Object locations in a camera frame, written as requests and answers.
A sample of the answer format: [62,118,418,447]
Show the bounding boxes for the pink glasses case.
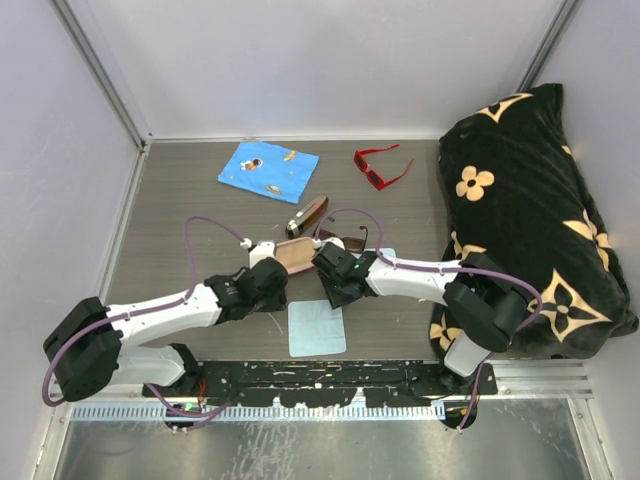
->
[275,237,316,275]

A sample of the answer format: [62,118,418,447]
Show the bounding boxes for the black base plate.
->
[159,360,472,408]

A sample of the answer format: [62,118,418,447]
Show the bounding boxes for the blue cartoon print cloth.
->
[217,141,319,204]

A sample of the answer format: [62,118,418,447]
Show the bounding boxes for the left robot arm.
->
[42,258,288,406]

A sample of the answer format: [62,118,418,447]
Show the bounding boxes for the brown striped glasses case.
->
[285,195,329,239]

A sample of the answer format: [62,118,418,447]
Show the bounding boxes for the tortoiseshell brown sunglasses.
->
[312,216,369,254]

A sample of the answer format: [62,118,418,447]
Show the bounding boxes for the aluminium front rail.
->
[69,361,593,429]

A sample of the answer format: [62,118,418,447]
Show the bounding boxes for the black floral plush pillow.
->
[438,83,639,359]

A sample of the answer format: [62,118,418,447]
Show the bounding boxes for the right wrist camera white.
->
[312,237,345,251]

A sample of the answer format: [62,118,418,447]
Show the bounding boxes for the light blue cloth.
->
[372,247,397,257]
[287,300,347,358]

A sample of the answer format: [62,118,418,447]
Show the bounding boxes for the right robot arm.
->
[312,238,541,394]

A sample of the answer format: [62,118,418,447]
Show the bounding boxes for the red sunglasses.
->
[353,144,414,191]

